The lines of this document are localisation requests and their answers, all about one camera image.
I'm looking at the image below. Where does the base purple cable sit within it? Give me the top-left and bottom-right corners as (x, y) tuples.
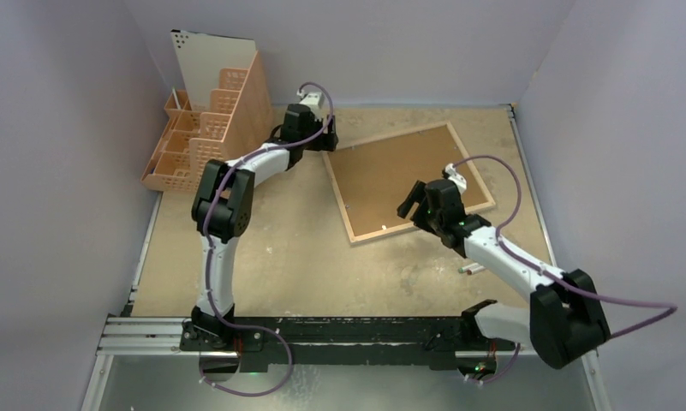
(464, 342), (522, 387)
(198, 323), (295, 399)

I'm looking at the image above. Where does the brown cardboard backing board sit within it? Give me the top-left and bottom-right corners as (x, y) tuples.
(327, 125), (490, 240)

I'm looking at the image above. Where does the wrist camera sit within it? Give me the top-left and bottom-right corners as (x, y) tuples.
(442, 163), (468, 195)
(296, 90), (326, 116)

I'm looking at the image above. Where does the green capped marker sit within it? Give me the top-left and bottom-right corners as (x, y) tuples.
(457, 263), (479, 275)

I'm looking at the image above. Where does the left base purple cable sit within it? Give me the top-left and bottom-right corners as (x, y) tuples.
(198, 323), (295, 399)

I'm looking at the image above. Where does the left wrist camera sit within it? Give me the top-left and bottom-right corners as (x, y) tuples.
(296, 90), (326, 116)

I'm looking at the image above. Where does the red capped marker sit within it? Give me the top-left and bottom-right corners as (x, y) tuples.
(466, 265), (485, 276)

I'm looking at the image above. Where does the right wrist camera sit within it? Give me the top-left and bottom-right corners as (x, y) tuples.
(442, 163), (468, 195)

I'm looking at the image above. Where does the orange plastic file organizer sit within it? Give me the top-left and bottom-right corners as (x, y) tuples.
(140, 51), (274, 192)

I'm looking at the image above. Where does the aluminium table frame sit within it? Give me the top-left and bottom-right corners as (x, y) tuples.
(82, 108), (608, 410)

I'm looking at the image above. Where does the beige perforated folder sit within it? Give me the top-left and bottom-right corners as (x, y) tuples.
(170, 29), (257, 111)

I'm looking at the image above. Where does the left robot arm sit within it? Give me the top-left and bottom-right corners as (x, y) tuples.
(191, 104), (338, 350)

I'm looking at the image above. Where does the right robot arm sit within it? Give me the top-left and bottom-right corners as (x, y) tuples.
(397, 179), (613, 369)

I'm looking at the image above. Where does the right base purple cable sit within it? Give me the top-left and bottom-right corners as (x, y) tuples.
(464, 342), (522, 387)

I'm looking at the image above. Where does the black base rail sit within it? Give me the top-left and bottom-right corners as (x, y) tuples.
(180, 301), (515, 372)

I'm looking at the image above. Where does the white wooden picture frame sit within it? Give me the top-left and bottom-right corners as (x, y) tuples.
(322, 120), (498, 245)

